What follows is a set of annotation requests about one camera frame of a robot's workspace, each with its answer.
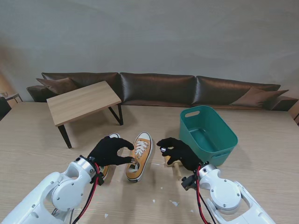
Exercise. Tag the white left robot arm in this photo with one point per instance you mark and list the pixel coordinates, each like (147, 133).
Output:
(65, 193)

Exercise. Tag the small wooden side table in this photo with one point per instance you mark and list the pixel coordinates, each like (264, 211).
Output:
(14, 96)

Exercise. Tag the green plastic basket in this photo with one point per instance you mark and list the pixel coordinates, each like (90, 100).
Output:
(210, 140)

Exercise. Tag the brown sofa cushion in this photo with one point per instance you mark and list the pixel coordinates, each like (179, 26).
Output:
(257, 96)
(56, 85)

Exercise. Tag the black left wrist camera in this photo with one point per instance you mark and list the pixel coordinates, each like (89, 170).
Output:
(100, 179)

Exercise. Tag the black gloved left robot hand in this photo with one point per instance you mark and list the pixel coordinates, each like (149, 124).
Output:
(107, 151)

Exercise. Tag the yellow canvas sneaker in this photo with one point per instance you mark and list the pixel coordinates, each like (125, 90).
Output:
(106, 171)
(140, 158)

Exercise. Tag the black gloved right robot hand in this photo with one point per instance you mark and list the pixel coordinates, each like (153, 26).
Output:
(184, 154)

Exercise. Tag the small wooden black-legged bench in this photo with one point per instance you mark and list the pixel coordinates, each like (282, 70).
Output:
(81, 102)

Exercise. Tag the dark brown leather sofa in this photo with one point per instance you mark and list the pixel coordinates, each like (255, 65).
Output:
(158, 88)

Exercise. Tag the wooden shoe brush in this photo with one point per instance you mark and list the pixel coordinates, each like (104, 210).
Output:
(177, 172)

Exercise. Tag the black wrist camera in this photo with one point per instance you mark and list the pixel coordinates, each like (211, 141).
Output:
(188, 183)
(100, 179)

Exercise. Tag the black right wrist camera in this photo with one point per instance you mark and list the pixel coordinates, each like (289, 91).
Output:
(188, 183)

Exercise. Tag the light wooden cabinet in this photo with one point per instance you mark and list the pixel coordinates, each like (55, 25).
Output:
(294, 113)

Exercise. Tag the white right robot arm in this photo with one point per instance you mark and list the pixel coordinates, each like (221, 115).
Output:
(224, 193)

